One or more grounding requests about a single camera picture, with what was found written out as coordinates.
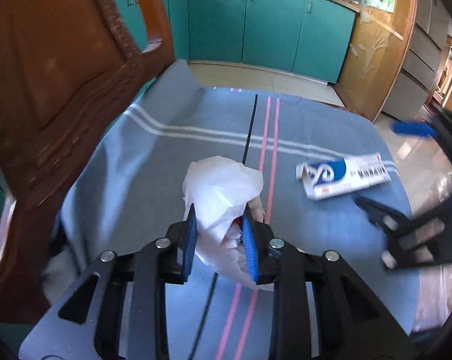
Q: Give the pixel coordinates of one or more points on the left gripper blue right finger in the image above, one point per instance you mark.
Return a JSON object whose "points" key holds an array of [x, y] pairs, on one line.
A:
{"points": [[250, 243]]}

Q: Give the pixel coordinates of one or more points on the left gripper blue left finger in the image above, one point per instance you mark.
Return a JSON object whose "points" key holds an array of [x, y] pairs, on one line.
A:
{"points": [[187, 243]]}

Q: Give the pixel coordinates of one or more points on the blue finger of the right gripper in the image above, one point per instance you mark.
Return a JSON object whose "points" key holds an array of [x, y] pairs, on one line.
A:
{"points": [[414, 128], [381, 216]]}

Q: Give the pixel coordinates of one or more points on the white plastic bag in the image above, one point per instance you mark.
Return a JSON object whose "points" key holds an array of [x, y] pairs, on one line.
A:
{"points": [[220, 188]]}

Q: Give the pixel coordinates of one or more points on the white blue medicine box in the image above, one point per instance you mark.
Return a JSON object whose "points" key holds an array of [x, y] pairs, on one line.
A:
{"points": [[327, 179]]}

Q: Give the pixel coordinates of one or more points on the clear trash bag liner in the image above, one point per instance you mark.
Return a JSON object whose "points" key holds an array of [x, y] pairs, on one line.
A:
{"points": [[435, 296]]}

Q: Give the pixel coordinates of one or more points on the teal kitchen cabinets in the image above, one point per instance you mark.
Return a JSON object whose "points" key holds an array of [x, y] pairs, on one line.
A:
{"points": [[305, 37]]}

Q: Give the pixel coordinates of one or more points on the silver refrigerator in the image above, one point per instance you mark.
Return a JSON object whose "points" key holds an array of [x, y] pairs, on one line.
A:
{"points": [[425, 58]]}

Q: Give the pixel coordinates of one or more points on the blue striped chair cloth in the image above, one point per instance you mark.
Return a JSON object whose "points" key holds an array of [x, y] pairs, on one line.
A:
{"points": [[117, 288]]}

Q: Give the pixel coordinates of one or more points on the wooden glass sliding door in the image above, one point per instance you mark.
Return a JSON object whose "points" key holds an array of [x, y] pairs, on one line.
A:
{"points": [[377, 50]]}

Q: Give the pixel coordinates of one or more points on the wooden chair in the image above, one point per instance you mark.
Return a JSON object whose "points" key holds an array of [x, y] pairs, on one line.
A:
{"points": [[68, 68]]}

